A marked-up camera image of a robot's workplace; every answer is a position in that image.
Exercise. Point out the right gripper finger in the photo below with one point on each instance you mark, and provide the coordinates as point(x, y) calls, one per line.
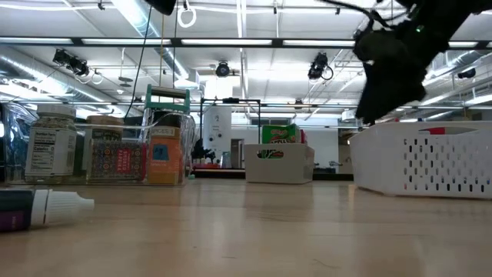
point(371, 96)
point(405, 92)

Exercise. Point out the magenta cereal box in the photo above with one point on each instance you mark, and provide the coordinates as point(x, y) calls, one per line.
point(303, 137)

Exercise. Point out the green Apple Jacks cereal box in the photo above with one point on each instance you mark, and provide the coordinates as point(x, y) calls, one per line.
point(280, 134)

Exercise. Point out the brown spice pouch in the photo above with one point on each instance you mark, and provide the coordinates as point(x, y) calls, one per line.
point(165, 157)

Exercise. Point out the smoked paprika tin red lid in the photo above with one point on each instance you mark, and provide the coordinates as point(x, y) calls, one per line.
point(117, 161)

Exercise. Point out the spice jar with white lid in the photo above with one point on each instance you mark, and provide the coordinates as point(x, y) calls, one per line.
point(50, 154)

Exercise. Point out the small purple dropper bottle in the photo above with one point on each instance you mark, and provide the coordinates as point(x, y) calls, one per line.
point(57, 207)

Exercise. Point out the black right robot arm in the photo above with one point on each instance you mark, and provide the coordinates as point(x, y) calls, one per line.
point(457, 23)

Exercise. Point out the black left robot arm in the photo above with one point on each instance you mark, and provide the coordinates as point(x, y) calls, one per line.
point(161, 5)

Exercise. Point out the white perforated basket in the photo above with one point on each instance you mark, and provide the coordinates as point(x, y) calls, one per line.
point(384, 161)

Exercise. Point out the white cabinet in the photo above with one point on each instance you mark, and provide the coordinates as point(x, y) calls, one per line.
point(326, 150)

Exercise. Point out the white column machine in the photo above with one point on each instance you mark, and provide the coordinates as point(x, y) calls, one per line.
point(217, 131)

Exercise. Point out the clear glass container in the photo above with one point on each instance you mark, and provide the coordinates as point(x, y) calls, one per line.
point(13, 154)

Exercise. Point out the silver ventilation duct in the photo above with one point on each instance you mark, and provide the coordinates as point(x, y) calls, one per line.
point(46, 82)
point(453, 82)

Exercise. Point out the black ceiling camera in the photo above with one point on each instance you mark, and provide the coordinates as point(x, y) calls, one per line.
point(467, 73)
point(73, 64)
point(222, 69)
point(319, 65)

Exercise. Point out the black rectangular stand frame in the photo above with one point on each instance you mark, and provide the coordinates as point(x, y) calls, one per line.
point(230, 100)

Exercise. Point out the black overhead frame beam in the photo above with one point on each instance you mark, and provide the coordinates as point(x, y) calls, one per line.
point(230, 42)

